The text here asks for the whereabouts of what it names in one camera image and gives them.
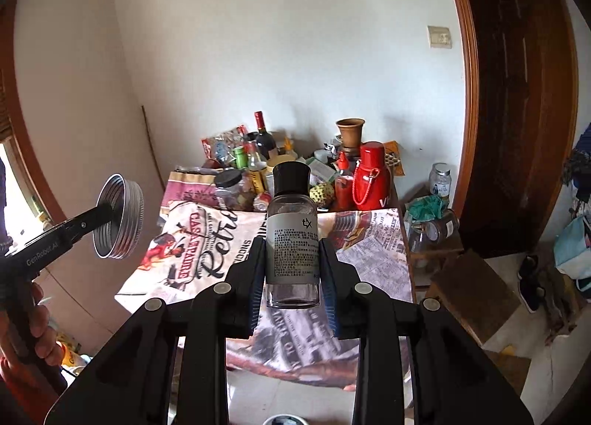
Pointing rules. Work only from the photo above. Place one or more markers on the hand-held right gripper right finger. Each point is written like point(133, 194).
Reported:
point(328, 295)

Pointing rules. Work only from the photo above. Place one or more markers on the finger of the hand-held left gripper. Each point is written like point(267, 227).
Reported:
point(83, 224)

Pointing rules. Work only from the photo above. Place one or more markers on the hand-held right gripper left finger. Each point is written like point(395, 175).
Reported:
point(256, 282)

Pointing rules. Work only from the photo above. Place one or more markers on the silver metal lid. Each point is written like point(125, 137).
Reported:
point(117, 217)

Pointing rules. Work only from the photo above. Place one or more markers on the glass bottle with black cap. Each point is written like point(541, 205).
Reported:
point(293, 240)

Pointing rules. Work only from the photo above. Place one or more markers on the person's left hand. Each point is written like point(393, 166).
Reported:
point(44, 332)

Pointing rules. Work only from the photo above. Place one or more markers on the table with printed cloth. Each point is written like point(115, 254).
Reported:
point(184, 240)

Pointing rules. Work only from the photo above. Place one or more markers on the glass jar with black lid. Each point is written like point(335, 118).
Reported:
point(229, 192)

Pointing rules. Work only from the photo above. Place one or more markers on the yellow textured ball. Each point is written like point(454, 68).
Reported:
point(323, 194)

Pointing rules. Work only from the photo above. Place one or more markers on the clear glass jar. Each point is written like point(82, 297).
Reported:
point(418, 240)

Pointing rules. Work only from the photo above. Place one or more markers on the clear bottle yellow label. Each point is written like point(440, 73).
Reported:
point(256, 171)

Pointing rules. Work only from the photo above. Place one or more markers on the red sauce bottle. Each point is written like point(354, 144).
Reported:
point(342, 185)

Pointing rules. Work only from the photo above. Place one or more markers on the yellow mug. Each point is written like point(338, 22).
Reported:
point(281, 159)

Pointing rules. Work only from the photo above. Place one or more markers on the green-cap bottle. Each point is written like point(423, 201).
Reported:
point(239, 157)

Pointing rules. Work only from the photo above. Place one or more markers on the red thermos flask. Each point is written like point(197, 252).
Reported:
point(371, 175)

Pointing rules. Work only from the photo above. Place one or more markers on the green plastic bag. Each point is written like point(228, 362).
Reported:
point(427, 209)

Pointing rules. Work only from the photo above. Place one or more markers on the brown glass jar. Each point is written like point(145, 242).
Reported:
point(445, 226)

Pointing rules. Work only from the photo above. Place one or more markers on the wooden stool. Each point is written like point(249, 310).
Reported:
point(466, 295)

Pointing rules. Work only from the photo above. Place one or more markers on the red snack packet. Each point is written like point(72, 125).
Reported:
point(224, 143)

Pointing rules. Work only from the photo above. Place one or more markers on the dark wine bottle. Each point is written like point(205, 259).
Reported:
point(263, 134)

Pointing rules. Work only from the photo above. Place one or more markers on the orange packet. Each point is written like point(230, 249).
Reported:
point(395, 157)

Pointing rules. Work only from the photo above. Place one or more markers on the glass jar silver lid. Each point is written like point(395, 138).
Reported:
point(441, 180)

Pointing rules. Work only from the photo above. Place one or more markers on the brown clay vase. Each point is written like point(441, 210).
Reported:
point(350, 132)

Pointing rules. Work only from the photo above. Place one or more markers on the dark sneaker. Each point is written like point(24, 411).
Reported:
point(528, 286)

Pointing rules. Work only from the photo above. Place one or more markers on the light blue bag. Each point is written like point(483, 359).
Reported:
point(572, 245)

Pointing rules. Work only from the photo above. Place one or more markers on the dark wooden door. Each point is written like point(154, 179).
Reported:
point(517, 106)

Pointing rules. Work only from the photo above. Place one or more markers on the wall light switch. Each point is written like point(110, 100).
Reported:
point(438, 36)

